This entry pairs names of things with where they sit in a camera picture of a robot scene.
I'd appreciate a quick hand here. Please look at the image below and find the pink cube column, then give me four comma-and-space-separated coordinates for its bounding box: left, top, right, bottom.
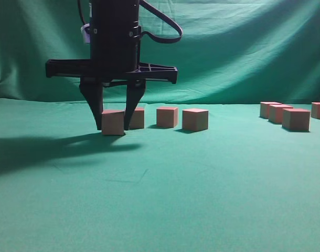
182, 108, 209, 132
260, 101, 281, 119
311, 102, 320, 119
129, 108, 145, 129
282, 108, 311, 132
268, 104, 293, 124

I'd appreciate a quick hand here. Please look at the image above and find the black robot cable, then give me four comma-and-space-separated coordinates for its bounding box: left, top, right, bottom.
140, 0, 184, 45

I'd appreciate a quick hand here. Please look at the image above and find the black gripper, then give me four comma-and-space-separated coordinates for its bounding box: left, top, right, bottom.
46, 1, 178, 130

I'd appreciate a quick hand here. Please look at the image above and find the green cloth backdrop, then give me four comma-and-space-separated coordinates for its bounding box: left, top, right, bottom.
0, 1, 320, 251

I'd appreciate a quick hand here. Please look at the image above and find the pink cube placed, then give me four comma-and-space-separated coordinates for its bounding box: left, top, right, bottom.
156, 107, 178, 128
101, 109, 124, 135

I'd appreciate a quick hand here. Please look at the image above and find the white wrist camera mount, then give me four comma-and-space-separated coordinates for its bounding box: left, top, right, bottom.
80, 24, 90, 44

